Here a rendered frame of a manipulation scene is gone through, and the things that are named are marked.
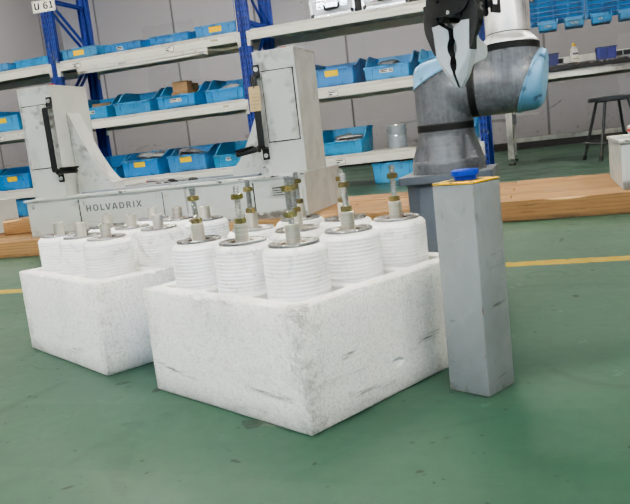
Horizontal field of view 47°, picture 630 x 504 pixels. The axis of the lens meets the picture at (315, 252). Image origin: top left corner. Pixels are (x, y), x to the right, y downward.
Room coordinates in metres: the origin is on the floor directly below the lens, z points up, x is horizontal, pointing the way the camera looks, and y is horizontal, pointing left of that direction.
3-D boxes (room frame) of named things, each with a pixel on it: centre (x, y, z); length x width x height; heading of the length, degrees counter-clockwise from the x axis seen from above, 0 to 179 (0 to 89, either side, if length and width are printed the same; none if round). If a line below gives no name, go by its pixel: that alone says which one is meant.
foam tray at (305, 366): (1.21, 0.03, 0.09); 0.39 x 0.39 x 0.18; 43
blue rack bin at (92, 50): (6.71, 1.76, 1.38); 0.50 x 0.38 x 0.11; 161
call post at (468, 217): (1.05, -0.23, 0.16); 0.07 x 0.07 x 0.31; 43
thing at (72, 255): (1.52, 0.49, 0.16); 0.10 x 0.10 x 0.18
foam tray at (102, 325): (1.60, 0.40, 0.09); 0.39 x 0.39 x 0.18; 41
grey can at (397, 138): (5.81, -0.76, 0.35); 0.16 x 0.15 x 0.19; 72
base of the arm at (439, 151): (1.52, -0.30, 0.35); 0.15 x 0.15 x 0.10
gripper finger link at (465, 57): (1.05, -0.26, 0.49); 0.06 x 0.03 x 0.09; 133
